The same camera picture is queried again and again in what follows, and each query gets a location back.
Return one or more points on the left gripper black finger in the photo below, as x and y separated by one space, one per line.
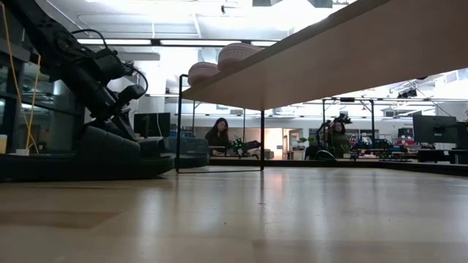
124 124

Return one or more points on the black rubber slide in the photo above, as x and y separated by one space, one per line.
109 149
192 148

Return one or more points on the pink rubber slide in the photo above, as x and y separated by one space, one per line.
203 73
235 55

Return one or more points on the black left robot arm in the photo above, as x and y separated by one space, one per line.
44 33

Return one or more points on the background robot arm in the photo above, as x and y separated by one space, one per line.
241 145

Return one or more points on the long ceiling light bar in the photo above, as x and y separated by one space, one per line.
117 42

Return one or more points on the person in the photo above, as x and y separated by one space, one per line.
338 144
218 137

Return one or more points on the small white block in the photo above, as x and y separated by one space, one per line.
22 152

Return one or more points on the pale yellow container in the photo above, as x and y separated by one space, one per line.
3 144

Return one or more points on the cluttered background workbench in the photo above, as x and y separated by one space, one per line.
380 149

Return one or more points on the black computer monitor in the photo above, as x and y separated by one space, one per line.
435 128

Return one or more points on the wooden shelf with black frame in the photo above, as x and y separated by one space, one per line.
329 62

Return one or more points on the background black rig frame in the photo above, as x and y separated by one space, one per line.
372 128

